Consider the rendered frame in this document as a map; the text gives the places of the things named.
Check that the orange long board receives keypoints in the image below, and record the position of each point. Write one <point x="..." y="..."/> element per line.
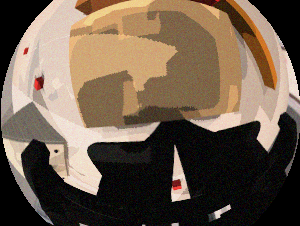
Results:
<point x="247" y="28"/>

